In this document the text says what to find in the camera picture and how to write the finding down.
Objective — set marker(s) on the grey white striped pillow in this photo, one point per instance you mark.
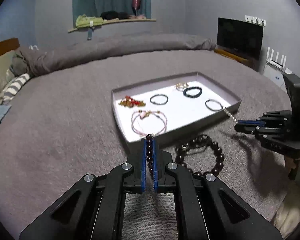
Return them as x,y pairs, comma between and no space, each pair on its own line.
12,88

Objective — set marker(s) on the black television screen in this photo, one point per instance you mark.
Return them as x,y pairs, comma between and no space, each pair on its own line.
243,37

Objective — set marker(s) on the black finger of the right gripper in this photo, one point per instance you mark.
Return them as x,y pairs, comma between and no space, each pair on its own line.
246,129

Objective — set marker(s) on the black item on sill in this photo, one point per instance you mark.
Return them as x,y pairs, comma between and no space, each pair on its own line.
111,15

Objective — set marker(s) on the white pearl hair clip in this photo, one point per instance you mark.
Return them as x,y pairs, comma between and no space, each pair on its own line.
230,115

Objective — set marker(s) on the wooden tv stand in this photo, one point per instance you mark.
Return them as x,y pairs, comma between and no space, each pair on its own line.
247,62

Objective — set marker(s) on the grey rolled duvet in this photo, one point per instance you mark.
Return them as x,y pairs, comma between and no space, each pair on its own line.
39,62

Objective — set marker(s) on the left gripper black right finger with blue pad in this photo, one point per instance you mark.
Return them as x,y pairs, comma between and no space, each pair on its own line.
205,207

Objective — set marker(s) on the olive green pillow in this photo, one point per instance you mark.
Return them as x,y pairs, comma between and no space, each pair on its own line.
0,77

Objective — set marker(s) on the grey shallow tray box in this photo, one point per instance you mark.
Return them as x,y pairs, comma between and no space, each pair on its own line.
170,107

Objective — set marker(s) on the white wifi router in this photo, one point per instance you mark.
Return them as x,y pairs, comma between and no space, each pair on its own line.
275,67

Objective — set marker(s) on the wooden window sill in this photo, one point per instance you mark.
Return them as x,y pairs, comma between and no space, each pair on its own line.
122,21

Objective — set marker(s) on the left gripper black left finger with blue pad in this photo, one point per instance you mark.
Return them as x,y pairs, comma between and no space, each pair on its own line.
93,208

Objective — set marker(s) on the pink wine glass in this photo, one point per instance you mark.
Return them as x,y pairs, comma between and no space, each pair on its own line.
136,4

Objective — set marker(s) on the green cloth on sill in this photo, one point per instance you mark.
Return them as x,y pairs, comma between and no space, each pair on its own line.
84,21

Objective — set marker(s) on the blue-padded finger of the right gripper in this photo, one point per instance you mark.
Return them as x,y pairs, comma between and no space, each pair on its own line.
251,123

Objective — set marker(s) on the white wall hook rack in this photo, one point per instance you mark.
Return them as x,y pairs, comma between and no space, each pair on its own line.
255,20

